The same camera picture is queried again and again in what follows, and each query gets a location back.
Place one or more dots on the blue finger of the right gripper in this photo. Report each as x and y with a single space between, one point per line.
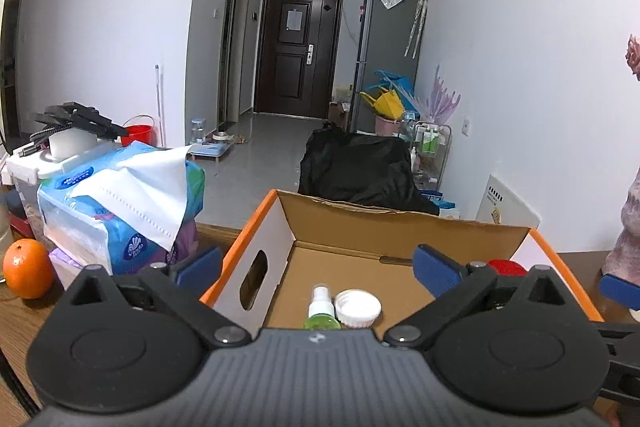
621 291

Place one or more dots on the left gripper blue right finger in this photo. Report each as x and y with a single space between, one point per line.
435 271

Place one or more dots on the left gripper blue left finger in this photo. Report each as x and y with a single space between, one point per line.
198 272

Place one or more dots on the red white lint brush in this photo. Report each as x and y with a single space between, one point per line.
507 267

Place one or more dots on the white bottle cap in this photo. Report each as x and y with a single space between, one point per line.
357 309

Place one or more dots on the green spray bottle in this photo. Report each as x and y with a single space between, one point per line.
321 311

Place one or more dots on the pink textured vase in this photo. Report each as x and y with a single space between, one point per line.
624 259

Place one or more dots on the blue tissue pack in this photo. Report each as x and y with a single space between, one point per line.
152 191

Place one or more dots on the red cardboard box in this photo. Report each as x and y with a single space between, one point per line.
295 242

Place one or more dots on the white purple tissue pack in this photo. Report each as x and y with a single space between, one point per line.
126 254

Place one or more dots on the black bag on chair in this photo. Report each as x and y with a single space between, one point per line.
366 170

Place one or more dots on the red bucket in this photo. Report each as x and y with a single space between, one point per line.
140 128

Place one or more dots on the orange fruit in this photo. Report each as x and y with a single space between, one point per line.
28 270

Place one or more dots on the blue yellow bags pile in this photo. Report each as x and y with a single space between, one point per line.
391 97

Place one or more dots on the black headset on container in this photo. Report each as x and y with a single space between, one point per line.
56 118

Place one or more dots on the clear food container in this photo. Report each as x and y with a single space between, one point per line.
28 172

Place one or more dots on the clear drinking glass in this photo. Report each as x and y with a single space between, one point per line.
6 237

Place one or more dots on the dried pink roses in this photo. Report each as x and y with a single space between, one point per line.
632 56

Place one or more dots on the grey refrigerator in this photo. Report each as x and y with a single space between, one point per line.
386 27

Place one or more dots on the dark entrance door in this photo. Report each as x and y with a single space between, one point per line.
296 57

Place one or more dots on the wire trolley with bottles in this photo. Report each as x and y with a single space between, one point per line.
429 146

